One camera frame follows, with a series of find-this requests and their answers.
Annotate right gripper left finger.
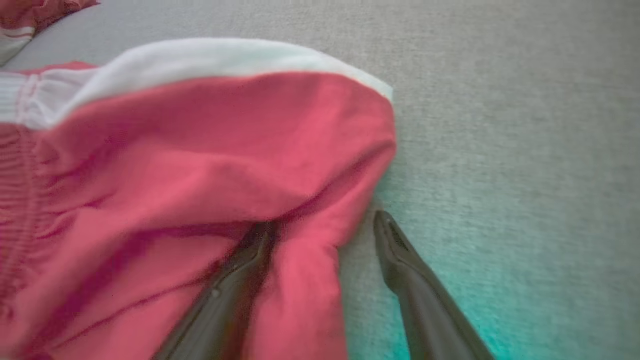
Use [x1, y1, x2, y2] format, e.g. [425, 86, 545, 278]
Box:
[152, 222, 277, 360]

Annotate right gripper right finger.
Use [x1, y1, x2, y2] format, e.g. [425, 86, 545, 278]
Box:
[373, 209, 496, 360]

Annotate red Bulls basketball shorts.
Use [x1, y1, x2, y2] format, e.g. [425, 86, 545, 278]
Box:
[0, 37, 399, 360]

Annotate red white-sleeved jersey shirt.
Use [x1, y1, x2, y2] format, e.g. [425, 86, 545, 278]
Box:
[0, 0, 101, 66]

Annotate large grey chaise cushion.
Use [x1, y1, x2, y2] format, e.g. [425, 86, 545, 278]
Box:
[0, 0, 640, 360]

